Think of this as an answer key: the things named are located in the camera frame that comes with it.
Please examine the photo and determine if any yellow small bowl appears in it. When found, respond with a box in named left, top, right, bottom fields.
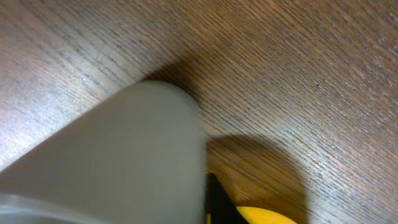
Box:
left=206, top=206, right=299, bottom=224

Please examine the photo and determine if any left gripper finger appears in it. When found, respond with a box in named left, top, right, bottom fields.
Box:
left=207, top=173, right=249, bottom=224

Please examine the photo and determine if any grey plastic cup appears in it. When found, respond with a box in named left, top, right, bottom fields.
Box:
left=1, top=82, right=206, bottom=223

